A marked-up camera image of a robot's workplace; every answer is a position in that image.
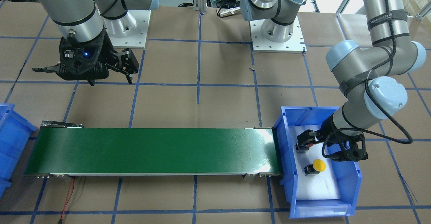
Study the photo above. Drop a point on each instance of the blue bin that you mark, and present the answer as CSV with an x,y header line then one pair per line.
x,y
14,133
347,174

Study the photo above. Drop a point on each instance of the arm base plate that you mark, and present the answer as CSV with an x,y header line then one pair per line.
x,y
268,36
129,31

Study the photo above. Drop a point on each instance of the green conveyor belt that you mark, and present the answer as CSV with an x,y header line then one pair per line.
x,y
154,152

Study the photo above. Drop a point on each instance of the white foam pad bin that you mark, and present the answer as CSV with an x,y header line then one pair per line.
x,y
322,186

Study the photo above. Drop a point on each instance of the red push button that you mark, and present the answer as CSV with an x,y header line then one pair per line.
x,y
301,148

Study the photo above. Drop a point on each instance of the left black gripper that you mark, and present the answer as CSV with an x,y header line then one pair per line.
x,y
326,128

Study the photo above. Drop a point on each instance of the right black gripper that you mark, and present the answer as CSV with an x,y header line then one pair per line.
x,y
107,50

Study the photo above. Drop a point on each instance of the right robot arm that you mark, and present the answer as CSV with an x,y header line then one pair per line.
x,y
87,26

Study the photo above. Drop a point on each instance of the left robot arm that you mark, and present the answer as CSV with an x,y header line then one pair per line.
x,y
364,75

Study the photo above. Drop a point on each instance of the brown paper table cover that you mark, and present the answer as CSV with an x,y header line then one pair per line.
x,y
199,70

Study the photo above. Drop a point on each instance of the yellow push button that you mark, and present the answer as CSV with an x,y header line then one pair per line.
x,y
315,168

